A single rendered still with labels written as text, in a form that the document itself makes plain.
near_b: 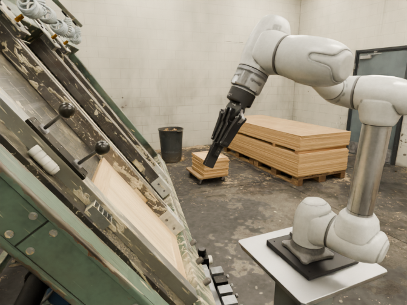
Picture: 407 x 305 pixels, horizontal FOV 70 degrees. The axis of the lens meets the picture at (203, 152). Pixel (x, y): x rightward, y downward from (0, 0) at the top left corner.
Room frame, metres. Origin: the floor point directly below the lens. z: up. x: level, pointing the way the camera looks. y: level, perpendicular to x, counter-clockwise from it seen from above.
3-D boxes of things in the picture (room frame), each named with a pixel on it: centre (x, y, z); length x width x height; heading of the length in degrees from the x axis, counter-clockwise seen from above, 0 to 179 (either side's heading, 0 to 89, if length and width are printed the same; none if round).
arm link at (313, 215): (1.26, -0.52, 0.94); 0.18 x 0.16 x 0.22; 43
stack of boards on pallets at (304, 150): (5.49, -1.40, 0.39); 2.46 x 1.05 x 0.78; 24
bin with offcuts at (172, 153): (5.67, 0.64, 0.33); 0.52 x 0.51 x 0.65; 24
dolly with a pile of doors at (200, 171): (4.57, -0.05, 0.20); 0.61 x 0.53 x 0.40; 24
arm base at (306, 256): (1.29, -0.51, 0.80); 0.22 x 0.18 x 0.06; 20
